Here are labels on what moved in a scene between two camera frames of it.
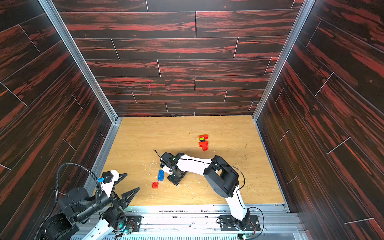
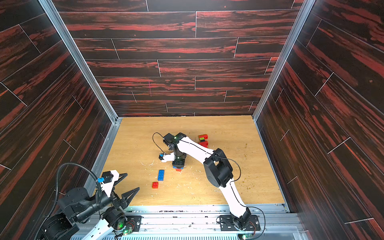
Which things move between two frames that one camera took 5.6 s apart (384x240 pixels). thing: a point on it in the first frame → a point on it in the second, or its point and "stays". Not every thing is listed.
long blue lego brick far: x=161 y=175 stays
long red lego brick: x=204 y=145 stays
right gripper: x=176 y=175 → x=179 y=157
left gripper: x=125 y=195 stays
